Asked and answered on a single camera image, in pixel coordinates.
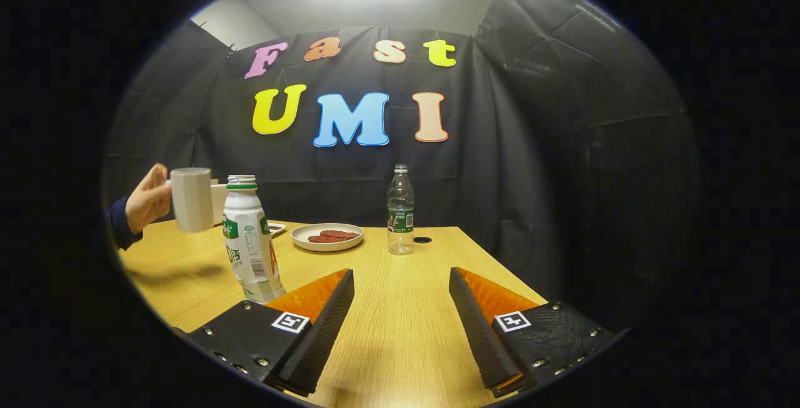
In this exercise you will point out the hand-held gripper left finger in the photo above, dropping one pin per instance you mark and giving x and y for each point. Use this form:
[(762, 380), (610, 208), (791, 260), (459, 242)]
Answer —
[(325, 327)]

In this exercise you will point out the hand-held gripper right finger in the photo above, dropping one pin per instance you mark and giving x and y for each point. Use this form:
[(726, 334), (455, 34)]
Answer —
[(478, 327)]

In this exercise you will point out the white juice bottle green label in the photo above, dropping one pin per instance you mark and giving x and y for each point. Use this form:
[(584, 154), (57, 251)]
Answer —
[(247, 239)]

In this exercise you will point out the clear plastic water bottle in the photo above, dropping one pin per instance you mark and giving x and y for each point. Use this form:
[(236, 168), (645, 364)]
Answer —
[(400, 220)]

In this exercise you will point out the wooden table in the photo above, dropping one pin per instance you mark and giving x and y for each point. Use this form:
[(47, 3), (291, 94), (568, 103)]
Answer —
[(400, 308)]

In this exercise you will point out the red meat slice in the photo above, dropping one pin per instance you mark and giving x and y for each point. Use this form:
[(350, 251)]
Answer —
[(340, 233), (322, 240)]

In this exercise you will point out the white round plate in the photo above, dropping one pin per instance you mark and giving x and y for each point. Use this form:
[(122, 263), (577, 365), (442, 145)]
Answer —
[(303, 242)]

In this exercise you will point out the white divided bean dish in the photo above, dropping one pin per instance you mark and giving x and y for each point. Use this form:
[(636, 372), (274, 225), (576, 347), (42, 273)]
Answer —
[(276, 228)]

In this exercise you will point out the black backdrop cloth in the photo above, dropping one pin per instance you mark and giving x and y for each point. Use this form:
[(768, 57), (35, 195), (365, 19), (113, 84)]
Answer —
[(500, 177)]

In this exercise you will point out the cream toaster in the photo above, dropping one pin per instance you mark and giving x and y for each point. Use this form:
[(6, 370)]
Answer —
[(219, 205)]

